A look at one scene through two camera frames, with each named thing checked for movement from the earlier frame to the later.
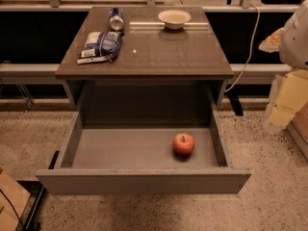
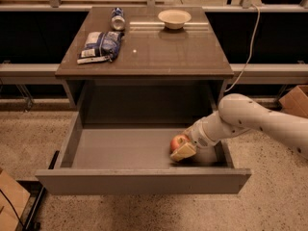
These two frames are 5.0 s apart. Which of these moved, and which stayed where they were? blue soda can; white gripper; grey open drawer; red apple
Moved: white gripper
Stayed: red apple; grey open drawer; blue soda can
